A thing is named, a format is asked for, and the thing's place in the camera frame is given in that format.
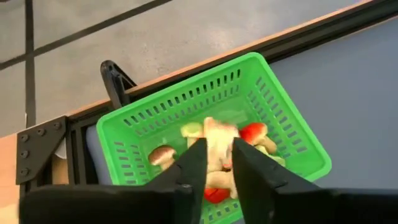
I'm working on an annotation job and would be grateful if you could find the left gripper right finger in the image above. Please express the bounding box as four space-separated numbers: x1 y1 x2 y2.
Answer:
231 136 398 224

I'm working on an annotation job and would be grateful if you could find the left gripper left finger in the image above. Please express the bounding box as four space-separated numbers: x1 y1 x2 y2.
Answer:
18 138 208 224

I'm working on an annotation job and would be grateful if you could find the brown cap mushroom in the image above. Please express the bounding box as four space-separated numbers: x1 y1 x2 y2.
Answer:
147 144 177 171

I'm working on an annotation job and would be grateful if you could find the pale green mushroom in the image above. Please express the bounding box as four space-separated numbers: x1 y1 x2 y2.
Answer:
180 121 205 147

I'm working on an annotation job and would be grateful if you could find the grey table mat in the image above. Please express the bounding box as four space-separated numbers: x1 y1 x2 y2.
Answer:
85 17 398 224

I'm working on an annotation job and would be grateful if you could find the black table clamp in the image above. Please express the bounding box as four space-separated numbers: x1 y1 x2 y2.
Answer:
99 59 138 110

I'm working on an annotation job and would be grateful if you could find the green plastic basket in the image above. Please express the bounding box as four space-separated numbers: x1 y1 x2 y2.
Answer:
96 52 333 224

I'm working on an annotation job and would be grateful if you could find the black corner bracket plate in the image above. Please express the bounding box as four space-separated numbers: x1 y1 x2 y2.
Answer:
15 115 70 186

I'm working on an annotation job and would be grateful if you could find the black aluminium table frame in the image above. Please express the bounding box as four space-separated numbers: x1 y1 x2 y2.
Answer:
15 0 398 200

